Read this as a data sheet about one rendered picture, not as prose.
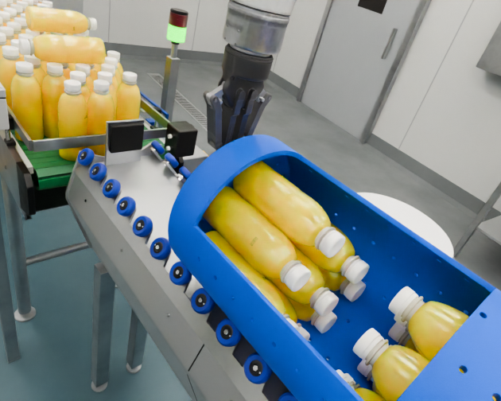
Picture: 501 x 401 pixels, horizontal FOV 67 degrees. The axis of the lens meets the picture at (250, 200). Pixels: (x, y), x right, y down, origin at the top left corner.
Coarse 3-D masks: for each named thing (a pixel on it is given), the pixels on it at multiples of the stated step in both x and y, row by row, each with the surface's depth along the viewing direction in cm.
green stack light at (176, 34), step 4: (168, 28) 133; (172, 28) 131; (176, 28) 131; (180, 28) 131; (184, 28) 133; (168, 32) 133; (172, 32) 132; (176, 32) 132; (180, 32) 132; (184, 32) 134; (168, 36) 133; (172, 36) 132; (176, 36) 132; (180, 36) 133; (184, 36) 135; (172, 40) 133; (176, 40) 133; (180, 40) 134; (184, 40) 137
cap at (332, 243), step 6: (330, 234) 55; (336, 234) 55; (324, 240) 55; (330, 240) 54; (336, 240) 54; (342, 240) 56; (324, 246) 55; (330, 246) 54; (336, 246) 55; (342, 246) 57; (324, 252) 55; (330, 252) 55; (336, 252) 57
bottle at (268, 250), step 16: (224, 192) 63; (208, 208) 62; (224, 208) 61; (240, 208) 60; (224, 224) 60; (240, 224) 58; (256, 224) 58; (272, 224) 59; (240, 240) 58; (256, 240) 56; (272, 240) 56; (288, 240) 57; (256, 256) 56; (272, 256) 55; (288, 256) 55; (272, 272) 55
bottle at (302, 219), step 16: (240, 176) 64; (256, 176) 62; (272, 176) 62; (240, 192) 64; (256, 192) 61; (272, 192) 60; (288, 192) 59; (256, 208) 63; (272, 208) 59; (288, 208) 57; (304, 208) 57; (320, 208) 58; (288, 224) 57; (304, 224) 56; (320, 224) 56; (304, 240) 57; (320, 240) 56
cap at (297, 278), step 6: (300, 264) 55; (294, 270) 54; (300, 270) 54; (306, 270) 54; (288, 276) 54; (294, 276) 54; (300, 276) 53; (306, 276) 55; (288, 282) 54; (294, 282) 53; (300, 282) 55; (294, 288) 54; (300, 288) 56
